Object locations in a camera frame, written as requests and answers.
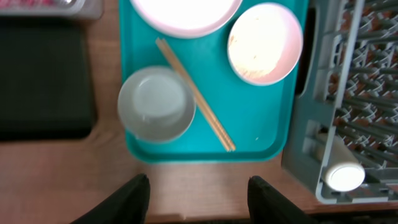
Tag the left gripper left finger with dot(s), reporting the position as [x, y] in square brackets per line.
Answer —
[128, 205]

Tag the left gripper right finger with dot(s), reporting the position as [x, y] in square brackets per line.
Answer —
[268, 206]

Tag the white cup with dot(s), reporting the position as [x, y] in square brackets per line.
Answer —
[343, 172]

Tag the grey shallow bowl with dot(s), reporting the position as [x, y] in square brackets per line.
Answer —
[156, 105]

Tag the red snack wrapper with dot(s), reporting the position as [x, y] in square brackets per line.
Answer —
[23, 3]

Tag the teal serving tray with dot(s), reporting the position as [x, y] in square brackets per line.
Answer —
[256, 117]

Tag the black tray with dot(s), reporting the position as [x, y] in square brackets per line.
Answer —
[46, 90]

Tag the grey dish rack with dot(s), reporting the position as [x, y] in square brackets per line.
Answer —
[347, 87]

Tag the white round plate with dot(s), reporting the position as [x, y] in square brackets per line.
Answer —
[186, 19]

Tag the clear plastic bin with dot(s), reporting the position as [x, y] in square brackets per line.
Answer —
[80, 9]

